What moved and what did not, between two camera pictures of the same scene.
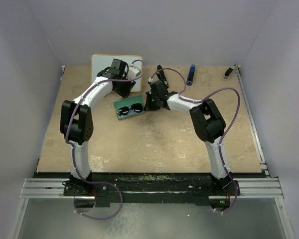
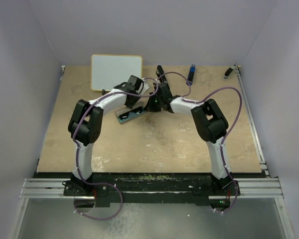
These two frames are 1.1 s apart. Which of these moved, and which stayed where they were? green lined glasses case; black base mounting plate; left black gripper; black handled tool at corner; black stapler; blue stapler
Moved: green lined glasses case; left black gripper
Stayed: black stapler; blue stapler; black base mounting plate; black handled tool at corner
